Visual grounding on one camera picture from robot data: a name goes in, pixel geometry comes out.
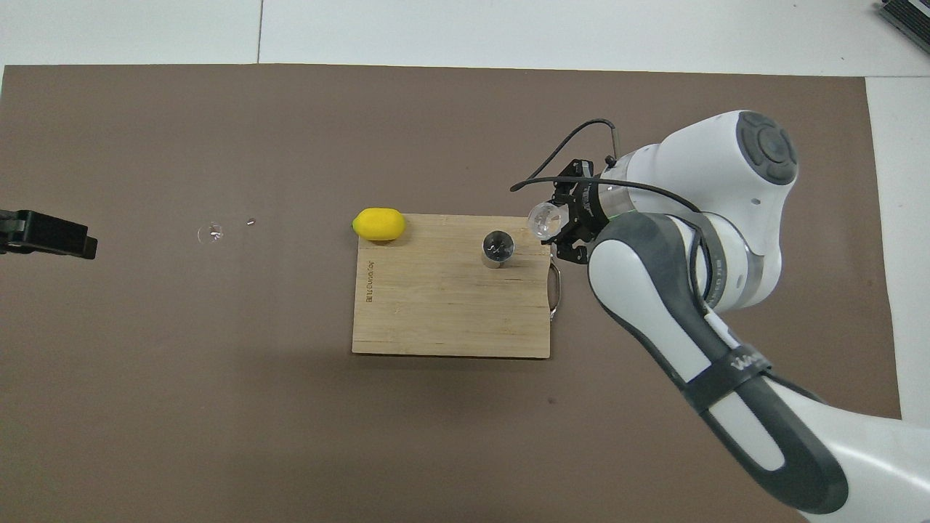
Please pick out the bamboo cutting board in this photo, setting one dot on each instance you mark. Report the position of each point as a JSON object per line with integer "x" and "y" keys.
{"x": 450, "y": 312}

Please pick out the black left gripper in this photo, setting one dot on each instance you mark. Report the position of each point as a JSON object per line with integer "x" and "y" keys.
{"x": 6, "y": 229}

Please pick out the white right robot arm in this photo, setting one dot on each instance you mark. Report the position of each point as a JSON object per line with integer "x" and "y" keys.
{"x": 726, "y": 218}

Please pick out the yellow lemon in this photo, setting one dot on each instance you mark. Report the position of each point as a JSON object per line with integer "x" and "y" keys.
{"x": 378, "y": 224}

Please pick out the brown table mat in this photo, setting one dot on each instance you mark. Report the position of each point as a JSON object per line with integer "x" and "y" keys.
{"x": 290, "y": 436}

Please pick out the steel double jigger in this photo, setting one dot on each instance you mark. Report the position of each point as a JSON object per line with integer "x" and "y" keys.
{"x": 498, "y": 248}

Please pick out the small clear glass cup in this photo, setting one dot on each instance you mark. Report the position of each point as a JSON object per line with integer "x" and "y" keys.
{"x": 543, "y": 220}

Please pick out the grey ribbed device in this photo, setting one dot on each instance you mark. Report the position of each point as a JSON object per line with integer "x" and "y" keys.
{"x": 908, "y": 18}

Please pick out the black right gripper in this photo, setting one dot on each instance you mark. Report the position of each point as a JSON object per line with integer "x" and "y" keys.
{"x": 585, "y": 211}

